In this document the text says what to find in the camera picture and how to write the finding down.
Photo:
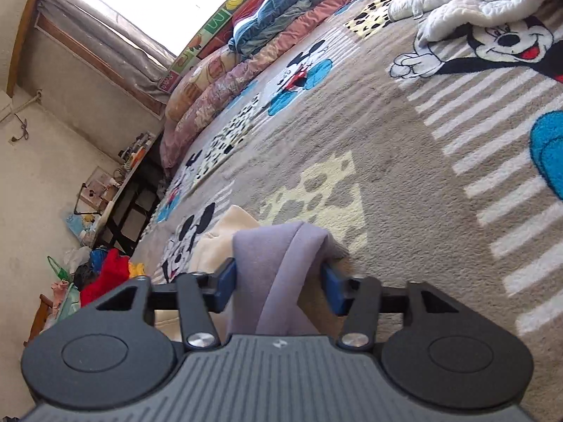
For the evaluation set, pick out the dark cluttered desk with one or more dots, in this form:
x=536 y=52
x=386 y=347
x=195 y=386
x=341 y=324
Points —
x=132 y=202

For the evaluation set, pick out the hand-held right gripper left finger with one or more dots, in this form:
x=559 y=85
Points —
x=225 y=282

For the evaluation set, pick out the red cloth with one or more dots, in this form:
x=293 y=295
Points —
x=107 y=274

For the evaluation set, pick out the floral yellow pillow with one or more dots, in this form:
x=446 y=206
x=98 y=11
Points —
x=198 y=80

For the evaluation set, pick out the green bag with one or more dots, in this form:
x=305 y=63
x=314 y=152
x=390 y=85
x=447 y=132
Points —
x=61 y=290

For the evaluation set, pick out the blue folded duvet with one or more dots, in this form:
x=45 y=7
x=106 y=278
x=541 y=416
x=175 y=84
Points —
x=281 y=4

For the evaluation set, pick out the grey curtain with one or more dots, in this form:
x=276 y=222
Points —
x=110 y=39

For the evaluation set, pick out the pale quilted garment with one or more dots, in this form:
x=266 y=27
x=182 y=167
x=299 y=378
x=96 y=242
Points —
x=466 y=4

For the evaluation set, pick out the colourful alphabet wall mat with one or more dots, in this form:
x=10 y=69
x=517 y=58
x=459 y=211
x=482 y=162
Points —
x=220 y=22

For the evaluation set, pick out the cartoon mouse printed blanket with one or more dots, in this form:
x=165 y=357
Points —
x=396 y=162

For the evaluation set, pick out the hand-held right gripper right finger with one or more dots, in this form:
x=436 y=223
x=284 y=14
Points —
x=332 y=291

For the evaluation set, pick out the pink floral quilt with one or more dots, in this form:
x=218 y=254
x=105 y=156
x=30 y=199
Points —
x=206 y=110

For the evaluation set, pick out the cream and purple sweatshirt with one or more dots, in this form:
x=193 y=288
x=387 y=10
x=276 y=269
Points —
x=281 y=263

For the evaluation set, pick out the yellow cloth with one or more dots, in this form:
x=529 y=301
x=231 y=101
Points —
x=136 y=269

